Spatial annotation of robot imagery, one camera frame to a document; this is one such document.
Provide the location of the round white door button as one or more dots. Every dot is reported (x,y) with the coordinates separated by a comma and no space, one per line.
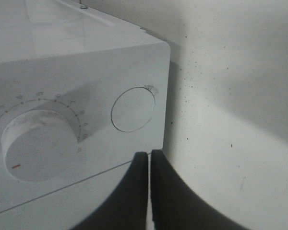
(133,109)

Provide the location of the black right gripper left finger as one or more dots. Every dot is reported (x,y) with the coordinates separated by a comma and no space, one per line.
(126,207)

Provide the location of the white microwave oven body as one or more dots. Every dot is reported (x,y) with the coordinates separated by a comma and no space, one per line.
(62,56)

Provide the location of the lower white timer knob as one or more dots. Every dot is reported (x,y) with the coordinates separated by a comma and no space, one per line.
(38,145)

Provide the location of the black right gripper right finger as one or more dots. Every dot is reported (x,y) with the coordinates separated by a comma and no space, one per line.
(176,207)

